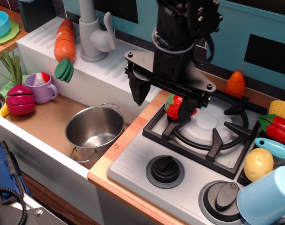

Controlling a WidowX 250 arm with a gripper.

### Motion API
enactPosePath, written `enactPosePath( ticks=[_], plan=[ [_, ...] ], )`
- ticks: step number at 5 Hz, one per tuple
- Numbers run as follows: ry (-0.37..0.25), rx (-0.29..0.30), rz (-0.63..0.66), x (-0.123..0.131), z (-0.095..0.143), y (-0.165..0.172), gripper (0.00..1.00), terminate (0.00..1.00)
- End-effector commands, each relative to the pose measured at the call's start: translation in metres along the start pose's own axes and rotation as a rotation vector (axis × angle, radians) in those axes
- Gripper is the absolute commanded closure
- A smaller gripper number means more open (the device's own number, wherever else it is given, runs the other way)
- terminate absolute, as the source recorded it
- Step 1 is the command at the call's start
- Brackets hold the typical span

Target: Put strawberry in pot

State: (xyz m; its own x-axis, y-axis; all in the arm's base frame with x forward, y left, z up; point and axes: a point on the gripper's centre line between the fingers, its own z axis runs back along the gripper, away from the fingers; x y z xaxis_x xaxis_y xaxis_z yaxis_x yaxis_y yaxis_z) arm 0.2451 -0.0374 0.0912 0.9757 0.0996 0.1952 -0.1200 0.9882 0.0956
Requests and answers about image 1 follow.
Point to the light blue plastic cup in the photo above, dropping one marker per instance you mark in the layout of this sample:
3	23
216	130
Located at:
263	201

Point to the blue clamp device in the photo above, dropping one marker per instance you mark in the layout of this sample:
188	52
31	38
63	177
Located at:
10	174

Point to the yellow toy potato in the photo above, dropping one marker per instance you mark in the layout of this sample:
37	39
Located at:
258	163

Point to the black right stove knob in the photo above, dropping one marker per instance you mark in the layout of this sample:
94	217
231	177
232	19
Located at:
218	203

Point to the purple toy mug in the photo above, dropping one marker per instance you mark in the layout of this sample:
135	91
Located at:
44	93

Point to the grey toy stove top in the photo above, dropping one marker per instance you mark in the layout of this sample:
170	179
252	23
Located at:
193	172

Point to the green plastic plate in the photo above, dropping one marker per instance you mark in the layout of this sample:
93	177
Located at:
12	33

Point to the yellow toy piece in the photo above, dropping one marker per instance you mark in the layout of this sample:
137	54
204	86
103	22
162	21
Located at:
4	111

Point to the black left stove knob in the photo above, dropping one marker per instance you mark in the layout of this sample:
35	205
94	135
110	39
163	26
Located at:
165	172

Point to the small orange toy carrot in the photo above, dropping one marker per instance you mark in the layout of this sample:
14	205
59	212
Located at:
236	85

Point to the yellow toy corn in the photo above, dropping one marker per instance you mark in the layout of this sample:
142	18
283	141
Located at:
277	107

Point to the grey toy faucet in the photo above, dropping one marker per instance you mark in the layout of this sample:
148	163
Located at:
95	42

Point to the white toy sink unit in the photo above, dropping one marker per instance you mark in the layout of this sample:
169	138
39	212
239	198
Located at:
39	144

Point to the red toy chili pepper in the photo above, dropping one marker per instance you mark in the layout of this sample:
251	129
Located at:
273	126

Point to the black stove knob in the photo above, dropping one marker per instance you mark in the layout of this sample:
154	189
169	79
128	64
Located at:
218	203
165	172

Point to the teal toy utensil handle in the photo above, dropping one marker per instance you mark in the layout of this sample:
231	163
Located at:
275	148

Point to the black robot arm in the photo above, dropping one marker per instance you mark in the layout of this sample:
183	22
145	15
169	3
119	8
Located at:
182	23

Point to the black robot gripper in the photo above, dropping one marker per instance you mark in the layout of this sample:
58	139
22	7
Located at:
176	74

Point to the magenta toy beet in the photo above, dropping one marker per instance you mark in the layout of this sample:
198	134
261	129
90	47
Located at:
19	98

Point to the red white toy in mug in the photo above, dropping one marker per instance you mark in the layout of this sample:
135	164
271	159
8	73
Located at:
41	78

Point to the teal plastic bowl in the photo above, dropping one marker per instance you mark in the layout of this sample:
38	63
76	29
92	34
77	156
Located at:
4	23

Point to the stainless steel pot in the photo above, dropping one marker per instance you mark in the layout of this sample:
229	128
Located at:
93	130

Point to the black stove burner grate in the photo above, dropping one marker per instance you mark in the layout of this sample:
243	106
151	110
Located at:
217	136

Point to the red toy strawberry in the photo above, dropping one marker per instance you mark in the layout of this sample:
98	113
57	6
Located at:
172	107

